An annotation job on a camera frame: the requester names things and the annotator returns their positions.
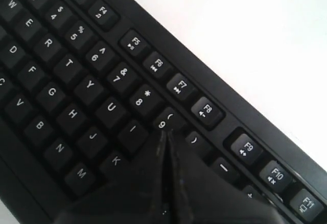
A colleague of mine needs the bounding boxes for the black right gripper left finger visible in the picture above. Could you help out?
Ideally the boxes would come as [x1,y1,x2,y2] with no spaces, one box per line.
[55,131,167,223]

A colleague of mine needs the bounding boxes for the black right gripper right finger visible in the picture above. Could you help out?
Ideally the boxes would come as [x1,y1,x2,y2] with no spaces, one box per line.
[167,131,285,223]

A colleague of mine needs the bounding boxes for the black Acer keyboard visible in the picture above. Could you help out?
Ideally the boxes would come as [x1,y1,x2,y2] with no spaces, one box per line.
[1,0,326,223]

